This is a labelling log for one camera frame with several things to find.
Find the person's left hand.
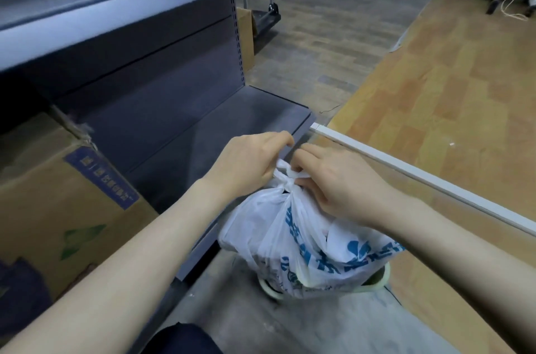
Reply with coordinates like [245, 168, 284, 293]
[204, 130, 295, 198]

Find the person's right hand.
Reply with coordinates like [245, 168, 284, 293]
[290, 143, 395, 229]

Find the white plastic bag blue print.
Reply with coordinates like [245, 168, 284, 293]
[218, 159, 406, 300]

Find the person's left forearm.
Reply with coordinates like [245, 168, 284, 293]
[0, 177, 248, 354]

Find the person's right forearm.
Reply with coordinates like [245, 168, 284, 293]
[368, 192, 536, 343]

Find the small brown cardboard box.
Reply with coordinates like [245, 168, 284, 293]
[236, 7, 256, 72]

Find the pale green plastic bin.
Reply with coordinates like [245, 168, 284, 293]
[257, 262, 391, 300]

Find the black wheeled trolley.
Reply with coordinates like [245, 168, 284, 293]
[242, 0, 282, 36]

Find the grey metal shelving unit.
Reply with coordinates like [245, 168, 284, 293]
[0, 0, 331, 354]

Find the person's dark trouser leg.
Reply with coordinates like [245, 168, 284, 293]
[144, 322, 224, 354]

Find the large brown cardboard box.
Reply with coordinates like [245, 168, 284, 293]
[0, 106, 159, 304]

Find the white cable duct strip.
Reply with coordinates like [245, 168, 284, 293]
[310, 123, 536, 238]

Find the white cable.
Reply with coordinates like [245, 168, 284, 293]
[500, 0, 536, 22]

